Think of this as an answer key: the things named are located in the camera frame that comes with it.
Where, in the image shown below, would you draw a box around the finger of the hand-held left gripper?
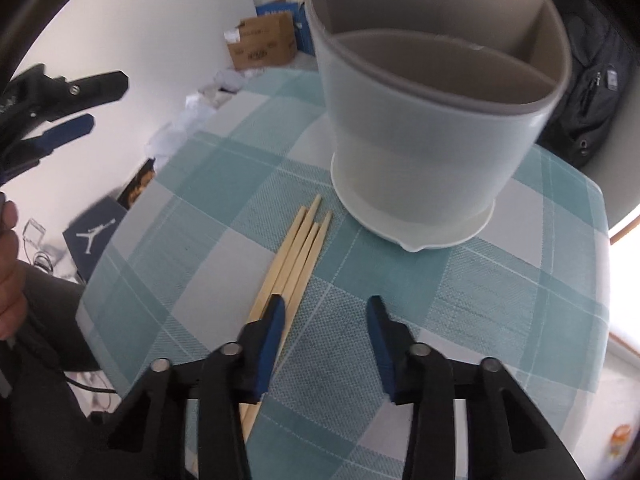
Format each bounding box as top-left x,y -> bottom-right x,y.
29,70 -> 130,125
0,113 -> 97,185

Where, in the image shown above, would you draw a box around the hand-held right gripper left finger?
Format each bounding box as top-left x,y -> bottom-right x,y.
106,294 -> 287,480

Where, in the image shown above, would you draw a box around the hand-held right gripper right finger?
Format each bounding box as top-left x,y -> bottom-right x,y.
366,296 -> 587,480

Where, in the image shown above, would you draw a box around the wooden chopstick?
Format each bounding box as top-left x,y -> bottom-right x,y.
260,195 -> 322,311
272,222 -> 321,307
239,212 -> 334,442
247,206 -> 307,323

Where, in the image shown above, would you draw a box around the white and grey utensil holder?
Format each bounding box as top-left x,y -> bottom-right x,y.
304,0 -> 574,254

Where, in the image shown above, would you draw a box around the person's left hand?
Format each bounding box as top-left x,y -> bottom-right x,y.
0,199 -> 28,342

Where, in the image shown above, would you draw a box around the teal checked tablecloth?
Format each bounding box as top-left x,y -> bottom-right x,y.
74,52 -> 612,480

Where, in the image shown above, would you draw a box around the yellow and black packet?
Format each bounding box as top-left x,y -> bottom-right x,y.
116,158 -> 157,209

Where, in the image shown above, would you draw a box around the clear plastic container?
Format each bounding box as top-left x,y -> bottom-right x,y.
21,218 -> 49,247

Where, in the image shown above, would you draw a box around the dark blue shoebox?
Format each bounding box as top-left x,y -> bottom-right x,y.
62,197 -> 130,284

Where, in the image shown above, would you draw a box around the white plastic bag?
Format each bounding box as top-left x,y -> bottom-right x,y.
144,66 -> 253,162

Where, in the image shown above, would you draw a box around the brown cardboard box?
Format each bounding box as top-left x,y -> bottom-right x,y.
224,12 -> 297,72

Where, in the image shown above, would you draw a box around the blue cardboard box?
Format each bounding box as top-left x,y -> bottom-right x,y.
255,0 -> 315,55

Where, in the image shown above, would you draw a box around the person's dark trousers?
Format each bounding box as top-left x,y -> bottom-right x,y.
0,262 -> 118,480

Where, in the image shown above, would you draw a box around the black backpack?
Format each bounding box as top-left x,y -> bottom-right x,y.
536,0 -> 637,171

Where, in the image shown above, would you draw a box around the black cable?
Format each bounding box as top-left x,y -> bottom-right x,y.
62,372 -> 118,397

